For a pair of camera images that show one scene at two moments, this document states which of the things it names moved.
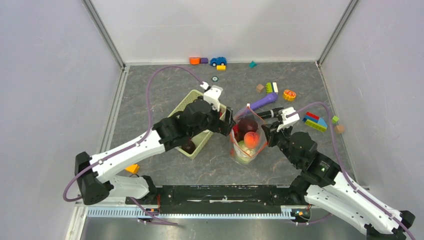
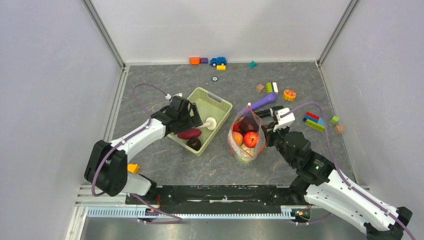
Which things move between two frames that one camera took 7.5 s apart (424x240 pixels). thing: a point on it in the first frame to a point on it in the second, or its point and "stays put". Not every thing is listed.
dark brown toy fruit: (246, 124) stays put
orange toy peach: (251, 140) to (238, 137)
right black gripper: (270, 131) stays put
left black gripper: (223, 126) to (193, 121)
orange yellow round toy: (289, 95) stays put
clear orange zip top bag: (248, 136) stays put
